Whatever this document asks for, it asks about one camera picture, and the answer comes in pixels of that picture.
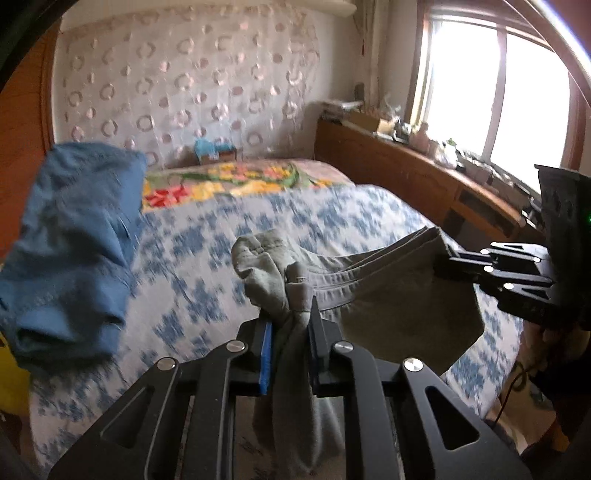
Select folded blue jeans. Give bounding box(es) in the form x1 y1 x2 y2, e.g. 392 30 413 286
1 142 147 372

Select checked window curtain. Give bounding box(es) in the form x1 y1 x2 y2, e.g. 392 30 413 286
355 0 389 105

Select cardboard box on cabinet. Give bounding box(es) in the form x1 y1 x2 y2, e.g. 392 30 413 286
348 111 394 135

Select pink bottle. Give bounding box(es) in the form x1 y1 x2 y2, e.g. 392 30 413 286
410 122 431 155

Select stack of papers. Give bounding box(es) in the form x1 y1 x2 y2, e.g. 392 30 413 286
321 99 363 121

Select pink circle-pattern curtain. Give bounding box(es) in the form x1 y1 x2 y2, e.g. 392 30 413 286
52 3 320 169

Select person's right hand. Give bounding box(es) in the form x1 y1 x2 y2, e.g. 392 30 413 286
518 322 578 410

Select box with blue cloth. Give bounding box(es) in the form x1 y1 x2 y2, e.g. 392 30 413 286
193 138 238 165

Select brown wooden wardrobe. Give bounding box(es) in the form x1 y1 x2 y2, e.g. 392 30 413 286
0 21 60 256

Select window with wooden frame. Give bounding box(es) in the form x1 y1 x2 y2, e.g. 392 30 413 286
405 1 589 192

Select white wall air conditioner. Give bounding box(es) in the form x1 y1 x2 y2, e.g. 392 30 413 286
284 0 356 18

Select grey-green pants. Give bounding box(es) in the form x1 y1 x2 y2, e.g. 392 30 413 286
231 227 484 479

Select colourful floral blanket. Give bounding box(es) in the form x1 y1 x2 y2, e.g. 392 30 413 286
142 159 353 211

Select small potted plant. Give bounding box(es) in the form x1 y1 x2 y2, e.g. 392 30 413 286
437 139 458 170

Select yellow plush toy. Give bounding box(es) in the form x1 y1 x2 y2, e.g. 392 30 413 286
0 336 30 417

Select wooden sideboard cabinet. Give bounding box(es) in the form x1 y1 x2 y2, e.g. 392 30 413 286
314 119 545 250

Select blue floral bed sheet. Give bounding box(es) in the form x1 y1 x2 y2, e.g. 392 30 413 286
30 185 522 479

